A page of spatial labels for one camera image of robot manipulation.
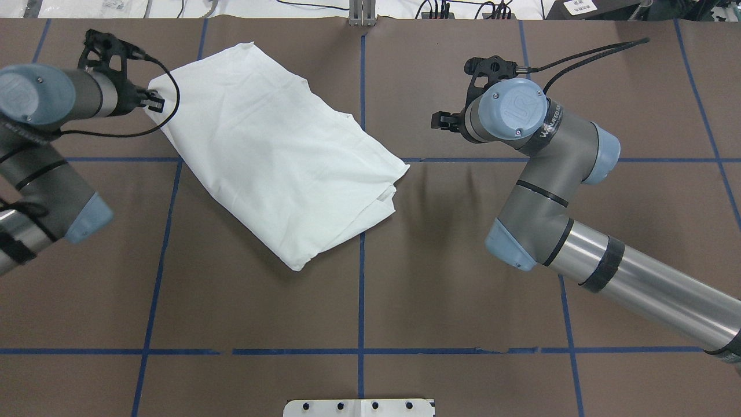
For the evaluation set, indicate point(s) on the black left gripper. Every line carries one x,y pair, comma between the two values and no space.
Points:
128,95

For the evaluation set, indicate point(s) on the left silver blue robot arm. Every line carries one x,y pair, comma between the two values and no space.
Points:
56,203

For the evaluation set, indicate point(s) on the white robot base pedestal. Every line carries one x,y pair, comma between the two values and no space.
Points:
361,407

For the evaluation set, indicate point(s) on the white long-sleeve printed shirt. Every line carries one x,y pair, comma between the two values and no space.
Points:
301,176

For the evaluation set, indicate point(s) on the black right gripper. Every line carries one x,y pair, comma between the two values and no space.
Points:
457,122

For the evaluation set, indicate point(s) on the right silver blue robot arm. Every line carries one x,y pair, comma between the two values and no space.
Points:
538,224

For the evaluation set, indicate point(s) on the grey aluminium frame post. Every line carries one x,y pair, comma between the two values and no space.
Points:
362,13

